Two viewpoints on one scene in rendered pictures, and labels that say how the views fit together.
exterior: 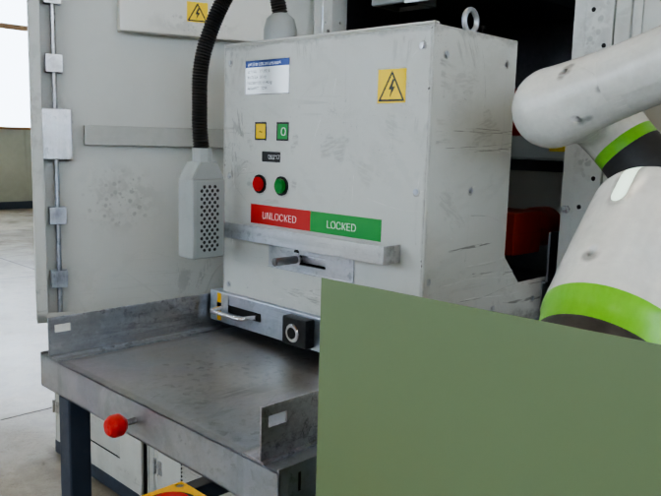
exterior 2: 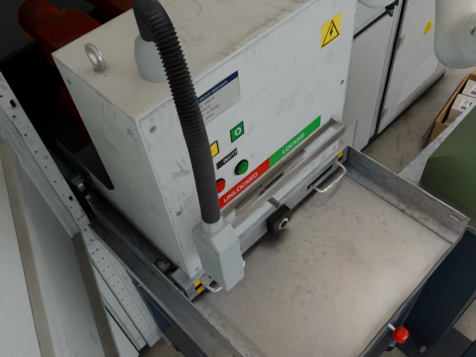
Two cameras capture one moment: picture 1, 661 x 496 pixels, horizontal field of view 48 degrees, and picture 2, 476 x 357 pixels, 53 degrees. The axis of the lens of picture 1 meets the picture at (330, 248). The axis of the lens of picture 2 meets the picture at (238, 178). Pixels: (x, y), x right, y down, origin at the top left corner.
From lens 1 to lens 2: 1.53 m
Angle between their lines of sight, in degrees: 79
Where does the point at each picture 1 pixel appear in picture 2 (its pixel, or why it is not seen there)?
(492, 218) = not seen: hidden behind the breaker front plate
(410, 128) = (341, 48)
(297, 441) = (439, 217)
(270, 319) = (249, 239)
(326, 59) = (276, 47)
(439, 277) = not seen: hidden behind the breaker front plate
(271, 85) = (219, 107)
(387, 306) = not seen: outside the picture
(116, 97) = (18, 326)
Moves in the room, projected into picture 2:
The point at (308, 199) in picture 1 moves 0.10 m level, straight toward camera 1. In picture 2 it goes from (266, 152) to (317, 149)
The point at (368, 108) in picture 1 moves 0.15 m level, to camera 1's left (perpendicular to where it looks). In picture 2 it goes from (313, 57) to (321, 116)
